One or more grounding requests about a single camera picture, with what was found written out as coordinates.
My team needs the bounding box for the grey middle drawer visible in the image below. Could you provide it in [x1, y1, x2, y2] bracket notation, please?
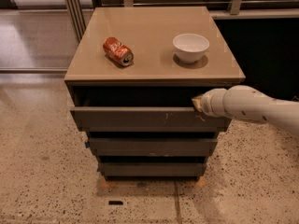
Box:
[89, 138, 217, 157]

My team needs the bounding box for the black floor marker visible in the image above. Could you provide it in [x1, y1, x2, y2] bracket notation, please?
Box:
[108, 201, 123, 205]

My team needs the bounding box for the orange soda can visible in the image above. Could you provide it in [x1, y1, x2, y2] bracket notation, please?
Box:
[103, 37, 134, 66]

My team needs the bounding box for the grey top drawer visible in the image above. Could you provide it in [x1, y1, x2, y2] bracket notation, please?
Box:
[70, 106, 231, 133]

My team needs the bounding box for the grey drawer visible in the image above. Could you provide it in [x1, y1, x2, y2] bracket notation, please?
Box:
[89, 138, 217, 157]
[70, 106, 231, 133]
[98, 163, 206, 177]

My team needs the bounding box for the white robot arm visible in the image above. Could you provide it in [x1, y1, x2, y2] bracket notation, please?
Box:
[192, 85, 299, 136]

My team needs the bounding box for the grey bottom drawer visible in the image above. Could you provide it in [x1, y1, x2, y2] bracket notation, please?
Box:
[98, 163, 206, 177]

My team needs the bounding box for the grey window ledge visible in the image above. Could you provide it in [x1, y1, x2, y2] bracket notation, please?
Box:
[210, 8, 299, 20]

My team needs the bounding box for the white ceramic bowl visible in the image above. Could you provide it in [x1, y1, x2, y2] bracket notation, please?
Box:
[173, 34, 209, 63]

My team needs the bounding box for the grey drawer cabinet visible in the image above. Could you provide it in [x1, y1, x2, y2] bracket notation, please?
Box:
[64, 6, 246, 182]

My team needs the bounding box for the blue tape piece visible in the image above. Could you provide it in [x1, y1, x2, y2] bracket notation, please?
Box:
[84, 141, 90, 148]

